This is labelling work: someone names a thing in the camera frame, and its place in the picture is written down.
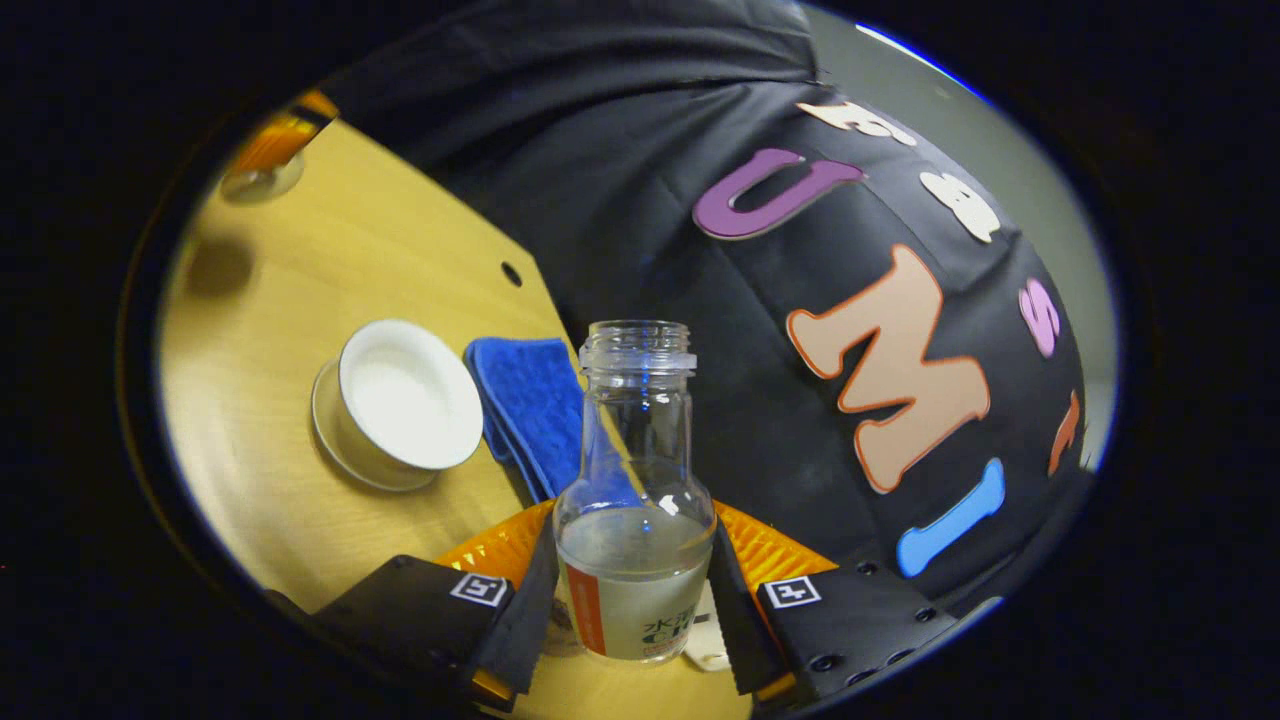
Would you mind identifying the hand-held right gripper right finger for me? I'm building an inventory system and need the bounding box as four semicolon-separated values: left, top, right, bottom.
707;500;963;703

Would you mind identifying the blue cloth coaster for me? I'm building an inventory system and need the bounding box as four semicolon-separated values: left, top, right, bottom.
463;337;641;507

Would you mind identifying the cream teacup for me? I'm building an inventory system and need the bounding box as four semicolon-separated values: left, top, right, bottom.
334;319;486;474

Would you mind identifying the white toaster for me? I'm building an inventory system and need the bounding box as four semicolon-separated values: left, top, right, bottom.
683;578;734;674

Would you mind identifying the cream teacup lid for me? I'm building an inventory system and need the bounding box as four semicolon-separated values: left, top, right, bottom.
219;150;307;207

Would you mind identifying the cream saucer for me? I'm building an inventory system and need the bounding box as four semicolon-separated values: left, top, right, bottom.
311;358;442;493

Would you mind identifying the black backdrop cloth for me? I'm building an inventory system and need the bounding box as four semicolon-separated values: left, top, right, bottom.
320;0;1097;617

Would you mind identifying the clear glass water bottle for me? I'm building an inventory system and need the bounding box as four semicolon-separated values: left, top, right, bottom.
552;320;719;665

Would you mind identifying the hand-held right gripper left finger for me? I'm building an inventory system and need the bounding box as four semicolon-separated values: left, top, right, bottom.
265;500;560;714

